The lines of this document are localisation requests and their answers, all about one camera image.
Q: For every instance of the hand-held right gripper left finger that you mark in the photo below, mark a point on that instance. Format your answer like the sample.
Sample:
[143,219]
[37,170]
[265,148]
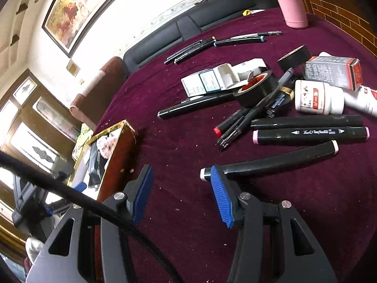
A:
[143,194]

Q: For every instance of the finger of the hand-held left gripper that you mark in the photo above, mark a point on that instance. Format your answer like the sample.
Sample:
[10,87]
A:
[79,187]
[49,211]

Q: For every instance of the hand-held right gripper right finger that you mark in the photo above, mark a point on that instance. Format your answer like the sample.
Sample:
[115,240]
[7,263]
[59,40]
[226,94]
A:
[222,197]

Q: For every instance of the gold-rimmed storage box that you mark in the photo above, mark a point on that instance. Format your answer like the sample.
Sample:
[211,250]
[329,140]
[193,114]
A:
[117,153]

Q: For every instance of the black slim pen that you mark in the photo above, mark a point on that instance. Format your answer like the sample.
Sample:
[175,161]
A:
[232,135]

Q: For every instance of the white-capped black marker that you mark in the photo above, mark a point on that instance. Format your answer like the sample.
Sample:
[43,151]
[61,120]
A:
[279,160]

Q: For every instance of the red-capped black marker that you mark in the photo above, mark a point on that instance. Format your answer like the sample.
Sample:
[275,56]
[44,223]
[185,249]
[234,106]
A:
[223,128]

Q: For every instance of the grey-capped black marker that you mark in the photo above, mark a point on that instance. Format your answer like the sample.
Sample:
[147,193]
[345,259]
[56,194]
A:
[194,104]

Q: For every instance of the pink-capped black marker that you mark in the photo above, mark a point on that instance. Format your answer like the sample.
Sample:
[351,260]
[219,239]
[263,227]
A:
[309,135]

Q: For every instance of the black round jar gold rim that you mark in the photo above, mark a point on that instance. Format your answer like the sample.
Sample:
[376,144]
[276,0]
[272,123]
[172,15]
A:
[284,106]

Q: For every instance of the all-black marker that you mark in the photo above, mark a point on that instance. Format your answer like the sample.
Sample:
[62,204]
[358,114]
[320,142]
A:
[306,121]

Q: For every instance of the black tape roll red core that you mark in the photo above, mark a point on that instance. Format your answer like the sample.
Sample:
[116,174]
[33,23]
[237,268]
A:
[265,91]

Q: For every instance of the clear black gel pen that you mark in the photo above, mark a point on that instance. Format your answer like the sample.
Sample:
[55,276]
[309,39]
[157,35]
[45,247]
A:
[281,81]

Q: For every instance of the white carton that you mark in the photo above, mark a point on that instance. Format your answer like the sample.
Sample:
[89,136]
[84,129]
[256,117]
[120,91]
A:
[253,64]

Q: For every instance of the grey box red edges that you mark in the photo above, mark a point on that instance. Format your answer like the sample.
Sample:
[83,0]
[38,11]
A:
[330,73]

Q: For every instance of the white plastic bottle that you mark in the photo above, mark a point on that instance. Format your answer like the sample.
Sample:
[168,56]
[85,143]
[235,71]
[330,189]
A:
[362,100]

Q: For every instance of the person's left hand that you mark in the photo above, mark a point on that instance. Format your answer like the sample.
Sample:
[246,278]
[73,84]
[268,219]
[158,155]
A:
[33,249]

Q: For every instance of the black packet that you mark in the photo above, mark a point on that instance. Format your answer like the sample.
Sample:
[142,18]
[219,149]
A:
[97,165]

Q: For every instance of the pink floral item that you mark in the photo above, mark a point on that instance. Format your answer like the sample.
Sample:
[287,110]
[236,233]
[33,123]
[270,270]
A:
[107,146]

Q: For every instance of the green patterned cloth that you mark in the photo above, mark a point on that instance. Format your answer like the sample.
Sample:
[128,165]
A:
[84,131]

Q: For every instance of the maroon tablecloth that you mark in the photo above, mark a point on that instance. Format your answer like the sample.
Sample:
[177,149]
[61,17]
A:
[182,141]

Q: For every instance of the wooden glass door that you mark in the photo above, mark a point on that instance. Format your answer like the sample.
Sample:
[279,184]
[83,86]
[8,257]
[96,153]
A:
[44,115]

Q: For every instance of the brown armchair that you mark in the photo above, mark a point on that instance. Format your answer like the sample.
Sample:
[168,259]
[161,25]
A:
[97,94]

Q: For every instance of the plum-capped black marker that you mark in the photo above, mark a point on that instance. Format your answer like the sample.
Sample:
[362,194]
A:
[197,52]

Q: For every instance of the blue-capped black marker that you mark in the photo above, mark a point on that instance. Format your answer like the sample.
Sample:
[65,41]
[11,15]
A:
[241,40]

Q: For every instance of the grey slim pen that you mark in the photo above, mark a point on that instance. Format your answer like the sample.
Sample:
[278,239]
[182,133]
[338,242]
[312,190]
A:
[265,33]

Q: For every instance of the framed painting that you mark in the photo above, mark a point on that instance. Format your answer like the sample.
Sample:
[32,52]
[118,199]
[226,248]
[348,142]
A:
[76,8]

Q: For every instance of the black leather sofa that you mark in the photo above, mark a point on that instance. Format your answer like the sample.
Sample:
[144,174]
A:
[206,14]

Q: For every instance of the yellow crumpled item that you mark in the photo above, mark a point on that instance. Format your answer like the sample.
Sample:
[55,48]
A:
[246,12]

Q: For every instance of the pink bottle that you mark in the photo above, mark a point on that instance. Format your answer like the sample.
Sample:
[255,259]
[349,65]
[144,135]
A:
[290,3]

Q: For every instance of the gold wall plaque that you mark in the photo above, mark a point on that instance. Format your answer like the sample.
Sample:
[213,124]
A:
[73,66]

